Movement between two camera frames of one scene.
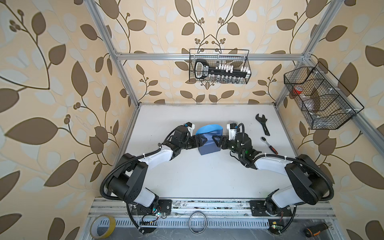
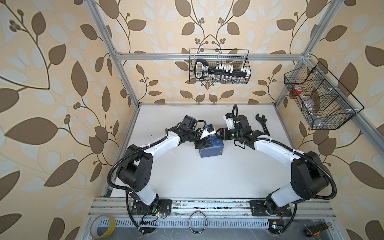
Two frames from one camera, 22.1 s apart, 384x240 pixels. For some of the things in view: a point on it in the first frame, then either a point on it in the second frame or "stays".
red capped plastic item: [297, 90] stays
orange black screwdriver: [314, 230] stays
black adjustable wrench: [263, 120] stays
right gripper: [222, 138] to [223, 132]
